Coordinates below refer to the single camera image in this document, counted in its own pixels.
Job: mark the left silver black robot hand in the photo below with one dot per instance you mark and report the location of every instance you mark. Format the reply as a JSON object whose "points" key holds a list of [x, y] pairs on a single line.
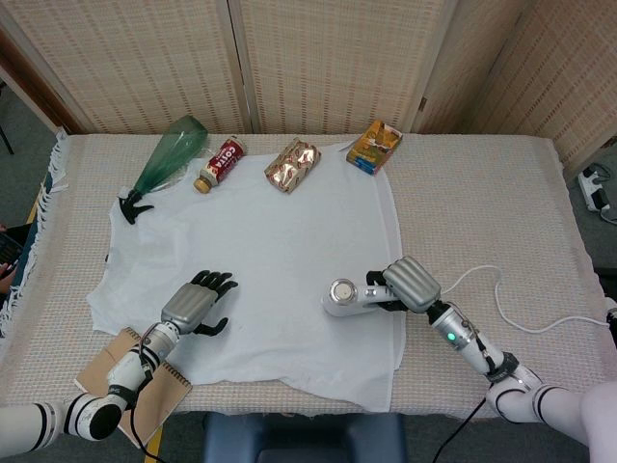
{"points": [[190, 304]]}

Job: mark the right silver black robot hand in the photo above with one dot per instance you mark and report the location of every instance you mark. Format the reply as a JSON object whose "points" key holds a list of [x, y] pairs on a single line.
{"points": [[412, 284]]}

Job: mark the white handheld steam iron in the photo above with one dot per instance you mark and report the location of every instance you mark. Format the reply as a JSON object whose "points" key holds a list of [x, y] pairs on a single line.
{"points": [[347, 305]]}

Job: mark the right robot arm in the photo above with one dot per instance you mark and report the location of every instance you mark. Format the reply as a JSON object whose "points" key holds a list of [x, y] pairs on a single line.
{"points": [[506, 371]]}

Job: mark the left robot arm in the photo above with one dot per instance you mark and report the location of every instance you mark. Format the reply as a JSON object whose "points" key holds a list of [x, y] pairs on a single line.
{"points": [[120, 376]]}

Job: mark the white cloth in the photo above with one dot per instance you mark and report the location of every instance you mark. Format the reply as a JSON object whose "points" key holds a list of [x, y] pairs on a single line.
{"points": [[270, 241]]}

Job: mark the beige woven tablecloth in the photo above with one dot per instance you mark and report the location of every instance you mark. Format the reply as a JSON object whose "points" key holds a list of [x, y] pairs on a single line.
{"points": [[482, 217]]}

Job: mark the brown spiral notebook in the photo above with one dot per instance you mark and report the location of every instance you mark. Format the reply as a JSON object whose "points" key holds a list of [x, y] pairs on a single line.
{"points": [[96, 371]]}

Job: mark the yellow blue carton box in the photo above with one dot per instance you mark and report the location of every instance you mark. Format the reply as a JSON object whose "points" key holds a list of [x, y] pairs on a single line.
{"points": [[373, 147]]}

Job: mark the red Costa coffee bottle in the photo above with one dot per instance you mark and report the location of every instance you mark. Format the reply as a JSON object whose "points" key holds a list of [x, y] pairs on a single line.
{"points": [[222, 161]]}

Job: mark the green spray bottle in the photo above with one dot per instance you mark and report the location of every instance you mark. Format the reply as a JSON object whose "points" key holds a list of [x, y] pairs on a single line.
{"points": [[166, 156]]}

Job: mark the brown red-print snack package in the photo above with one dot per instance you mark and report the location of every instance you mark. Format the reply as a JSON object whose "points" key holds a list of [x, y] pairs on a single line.
{"points": [[291, 166]]}

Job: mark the blue padded chair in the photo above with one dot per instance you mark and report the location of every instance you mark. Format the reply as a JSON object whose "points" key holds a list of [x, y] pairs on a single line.
{"points": [[299, 436]]}

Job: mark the white power strip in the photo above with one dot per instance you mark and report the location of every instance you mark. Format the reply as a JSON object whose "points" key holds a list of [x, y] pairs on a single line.
{"points": [[595, 185]]}

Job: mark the woven folding screen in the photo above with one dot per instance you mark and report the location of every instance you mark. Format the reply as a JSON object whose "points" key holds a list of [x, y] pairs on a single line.
{"points": [[313, 62]]}

